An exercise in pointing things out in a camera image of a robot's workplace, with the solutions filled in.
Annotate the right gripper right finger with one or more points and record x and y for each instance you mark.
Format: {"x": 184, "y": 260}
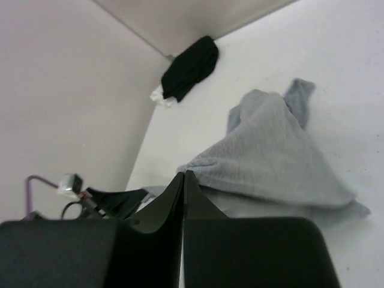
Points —
{"x": 250, "y": 252}

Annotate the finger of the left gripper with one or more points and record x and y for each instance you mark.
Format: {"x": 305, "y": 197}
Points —
{"x": 120, "y": 205}

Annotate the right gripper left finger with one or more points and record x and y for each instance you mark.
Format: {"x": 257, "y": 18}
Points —
{"x": 141, "y": 251}

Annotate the grey tank top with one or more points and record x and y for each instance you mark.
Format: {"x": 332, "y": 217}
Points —
{"x": 267, "y": 164}

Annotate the folded black tank top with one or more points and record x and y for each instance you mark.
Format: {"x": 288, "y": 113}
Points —
{"x": 189, "y": 68}

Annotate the folded white tank top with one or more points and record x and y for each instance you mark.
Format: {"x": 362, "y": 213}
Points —
{"x": 157, "y": 96}

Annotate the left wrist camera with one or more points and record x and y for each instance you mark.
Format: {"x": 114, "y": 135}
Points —
{"x": 70, "y": 185}

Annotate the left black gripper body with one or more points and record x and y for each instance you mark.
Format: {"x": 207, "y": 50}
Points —
{"x": 92, "y": 205}

